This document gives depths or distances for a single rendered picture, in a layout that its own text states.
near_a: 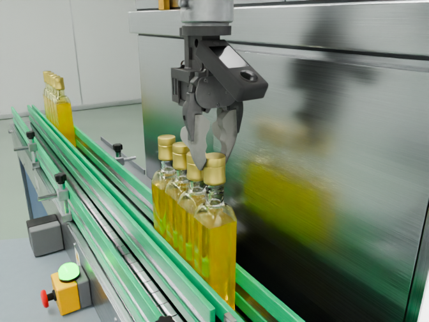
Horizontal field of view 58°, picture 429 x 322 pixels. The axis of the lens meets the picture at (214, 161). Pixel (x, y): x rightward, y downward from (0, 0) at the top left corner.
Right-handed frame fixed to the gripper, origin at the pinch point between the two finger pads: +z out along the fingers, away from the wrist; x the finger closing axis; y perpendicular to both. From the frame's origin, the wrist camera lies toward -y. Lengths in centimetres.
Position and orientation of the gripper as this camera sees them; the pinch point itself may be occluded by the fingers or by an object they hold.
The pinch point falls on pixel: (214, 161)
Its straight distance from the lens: 60.9
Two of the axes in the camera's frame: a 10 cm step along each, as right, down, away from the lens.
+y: -5.3, -2.9, 8.0
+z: 0.0, 9.4, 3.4
